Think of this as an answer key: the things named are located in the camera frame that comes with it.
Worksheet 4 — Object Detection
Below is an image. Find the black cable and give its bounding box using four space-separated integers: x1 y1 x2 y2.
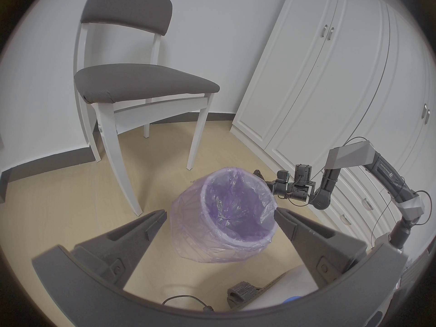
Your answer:
162 295 214 313

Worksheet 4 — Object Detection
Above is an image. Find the grey and white chair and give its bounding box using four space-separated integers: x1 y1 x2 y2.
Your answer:
73 0 221 217

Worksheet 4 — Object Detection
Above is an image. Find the white wardrobe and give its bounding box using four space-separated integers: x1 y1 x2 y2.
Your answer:
231 0 436 251

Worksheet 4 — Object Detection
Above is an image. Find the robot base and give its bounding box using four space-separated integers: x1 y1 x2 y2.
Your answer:
226 230 419 314

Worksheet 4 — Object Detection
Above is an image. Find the purple plastic bag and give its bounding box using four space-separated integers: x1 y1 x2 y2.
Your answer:
170 166 278 264

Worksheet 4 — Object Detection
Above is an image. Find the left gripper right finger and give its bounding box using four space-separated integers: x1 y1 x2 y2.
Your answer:
274 207 367 291

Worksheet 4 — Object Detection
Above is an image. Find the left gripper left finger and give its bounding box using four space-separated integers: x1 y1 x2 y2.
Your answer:
72 210 168 289

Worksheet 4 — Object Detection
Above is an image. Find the white trash bin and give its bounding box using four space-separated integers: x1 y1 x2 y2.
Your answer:
177 168 278 260

